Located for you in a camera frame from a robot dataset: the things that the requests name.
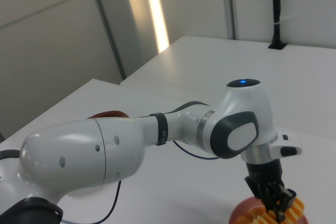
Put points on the brown woven basket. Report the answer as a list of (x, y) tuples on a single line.
[(110, 114)]

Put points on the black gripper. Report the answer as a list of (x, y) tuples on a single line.
[(265, 172)]

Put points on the pink plate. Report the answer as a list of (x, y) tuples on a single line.
[(241, 208)]

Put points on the black pole stand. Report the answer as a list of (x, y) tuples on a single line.
[(276, 11)]

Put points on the striped ridged bread loaf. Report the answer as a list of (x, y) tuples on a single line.
[(296, 208)]

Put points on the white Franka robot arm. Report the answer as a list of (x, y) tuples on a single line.
[(78, 150)]

